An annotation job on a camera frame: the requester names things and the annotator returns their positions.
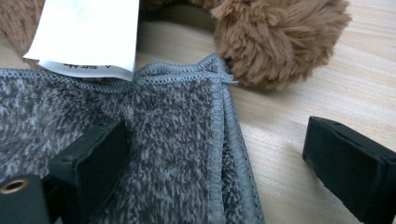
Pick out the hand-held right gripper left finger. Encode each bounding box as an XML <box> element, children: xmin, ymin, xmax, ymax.
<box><xmin>48</xmin><ymin>118</ymin><xmax>130</xmax><ymax>224</ymax></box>

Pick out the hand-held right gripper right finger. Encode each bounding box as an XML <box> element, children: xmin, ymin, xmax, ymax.
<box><xmin>302</xmin><ymin>116</ymin><xmax>396</xmax><ymax>224</ymax></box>

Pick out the grey fluffy cloth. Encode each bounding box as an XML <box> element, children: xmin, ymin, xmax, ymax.
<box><xmin>0</xmin><ymin>52</ymin><xmax>265</xmax><ymax>224</ymax></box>

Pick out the brown teddy bear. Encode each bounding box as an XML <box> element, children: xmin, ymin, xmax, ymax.
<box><xmin>0</xmin><ymin>0</ymin><xmax>353</xmax><ymax>91</ymax></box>

